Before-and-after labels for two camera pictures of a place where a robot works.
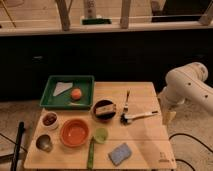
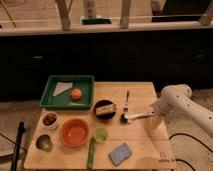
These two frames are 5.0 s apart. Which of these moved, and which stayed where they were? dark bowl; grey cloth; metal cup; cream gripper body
Moved: cream gripper body
Stayed: grey cloth; metal cup; dark bowl
